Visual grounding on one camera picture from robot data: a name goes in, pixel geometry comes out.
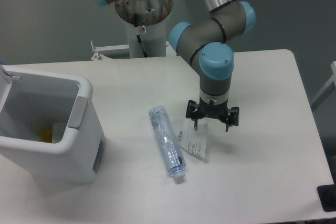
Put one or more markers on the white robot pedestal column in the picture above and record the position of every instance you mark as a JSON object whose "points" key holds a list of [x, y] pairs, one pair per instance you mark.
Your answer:
{"points": [[145, 25]]}

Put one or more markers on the white frame at right edge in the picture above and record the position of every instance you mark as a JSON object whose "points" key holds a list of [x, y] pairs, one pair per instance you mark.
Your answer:
{"points": [[327, 88]]}

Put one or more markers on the yellow trash in can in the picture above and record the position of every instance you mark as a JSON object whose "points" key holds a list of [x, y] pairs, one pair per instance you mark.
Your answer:
{"points": [[46, 134]]}

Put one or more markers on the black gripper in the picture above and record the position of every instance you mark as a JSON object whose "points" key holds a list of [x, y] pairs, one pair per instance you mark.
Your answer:
{"points": [[196, 112]]}

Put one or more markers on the white pedestal base frame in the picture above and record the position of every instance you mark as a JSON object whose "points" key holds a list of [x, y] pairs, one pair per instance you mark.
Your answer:
{"points": [[109, 52]]}

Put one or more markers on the crushed clear plastic bottle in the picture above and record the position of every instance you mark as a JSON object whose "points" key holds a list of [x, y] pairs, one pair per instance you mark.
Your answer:
{"points": [[168, 144]]}

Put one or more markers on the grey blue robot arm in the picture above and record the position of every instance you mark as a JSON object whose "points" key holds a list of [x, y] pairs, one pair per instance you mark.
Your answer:
{"points": [[204, 46]]}

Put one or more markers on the clear plastic wrapper bag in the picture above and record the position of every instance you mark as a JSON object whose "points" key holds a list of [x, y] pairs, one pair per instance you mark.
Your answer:
{"points": [[193, 141]]}

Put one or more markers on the white trash can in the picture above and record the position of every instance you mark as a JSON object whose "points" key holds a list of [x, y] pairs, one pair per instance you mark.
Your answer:
{"points": [[34, 99]]}

